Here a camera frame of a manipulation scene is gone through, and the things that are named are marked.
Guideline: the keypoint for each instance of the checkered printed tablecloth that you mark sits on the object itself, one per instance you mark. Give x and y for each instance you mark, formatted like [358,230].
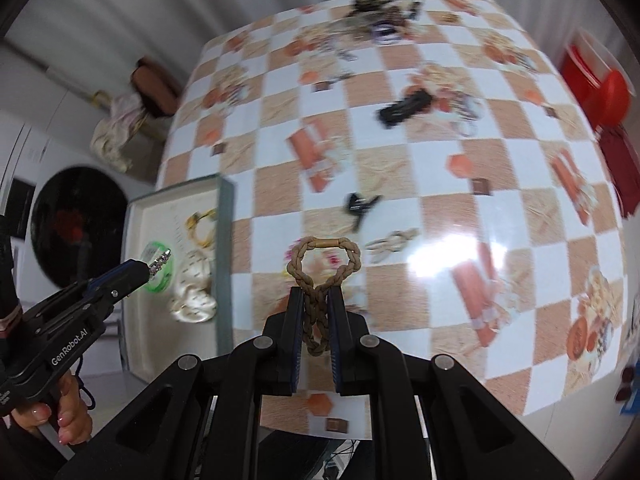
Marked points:
[425,170]

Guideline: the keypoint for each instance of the red plastic scoop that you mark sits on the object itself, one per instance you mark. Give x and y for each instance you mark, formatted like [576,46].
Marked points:
[612,97]

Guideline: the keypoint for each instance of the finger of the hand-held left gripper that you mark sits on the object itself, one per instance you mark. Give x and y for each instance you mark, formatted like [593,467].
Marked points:
[112,277]
[114,294]

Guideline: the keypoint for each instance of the black snap hair clip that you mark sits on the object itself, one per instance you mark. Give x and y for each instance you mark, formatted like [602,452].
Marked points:
[405,107]

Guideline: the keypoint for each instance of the person's left hand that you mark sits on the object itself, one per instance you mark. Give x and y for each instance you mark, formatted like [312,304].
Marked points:
[70,420]

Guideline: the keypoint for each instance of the small black claw clip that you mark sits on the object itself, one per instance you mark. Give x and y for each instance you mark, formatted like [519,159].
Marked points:
[356,205]

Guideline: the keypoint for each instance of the small bronze charm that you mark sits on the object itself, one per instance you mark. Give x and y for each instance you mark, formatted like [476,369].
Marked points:
[448,16]

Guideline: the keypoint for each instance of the leopard print scrunchie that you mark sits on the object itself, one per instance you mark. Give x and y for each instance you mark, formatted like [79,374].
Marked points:
[372,2]

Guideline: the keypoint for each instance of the green plastic bangle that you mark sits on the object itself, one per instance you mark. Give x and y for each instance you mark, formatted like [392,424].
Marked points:
[156,247]

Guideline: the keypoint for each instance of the cream cloth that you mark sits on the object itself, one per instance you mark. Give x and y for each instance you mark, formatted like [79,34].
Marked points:
[117,135]

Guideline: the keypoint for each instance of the white washing machine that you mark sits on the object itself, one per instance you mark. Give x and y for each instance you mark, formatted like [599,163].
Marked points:
[80,225]

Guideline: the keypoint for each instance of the silver rhinestone hair clip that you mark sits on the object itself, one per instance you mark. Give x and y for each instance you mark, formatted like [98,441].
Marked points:
[161,261]

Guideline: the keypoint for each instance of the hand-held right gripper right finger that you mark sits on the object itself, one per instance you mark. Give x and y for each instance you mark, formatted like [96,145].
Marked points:
[336,320]

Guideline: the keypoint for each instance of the red bucket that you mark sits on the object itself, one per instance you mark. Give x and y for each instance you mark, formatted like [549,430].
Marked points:
[580,70]

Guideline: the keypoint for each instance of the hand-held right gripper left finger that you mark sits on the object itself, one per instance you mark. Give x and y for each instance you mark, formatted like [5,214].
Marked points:
[297,320]

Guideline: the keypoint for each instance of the grey-edged cream tray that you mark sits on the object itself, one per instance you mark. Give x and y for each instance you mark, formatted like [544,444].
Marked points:
[165,340]

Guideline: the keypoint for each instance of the cream polka-dot scrunchie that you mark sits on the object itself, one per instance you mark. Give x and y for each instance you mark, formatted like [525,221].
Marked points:
[192,300]

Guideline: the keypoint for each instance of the dark red cloth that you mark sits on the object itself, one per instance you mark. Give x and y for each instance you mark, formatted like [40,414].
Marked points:
[622,170]

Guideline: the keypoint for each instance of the beige bunny hair clip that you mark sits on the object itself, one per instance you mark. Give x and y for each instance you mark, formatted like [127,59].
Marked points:
[395,242]

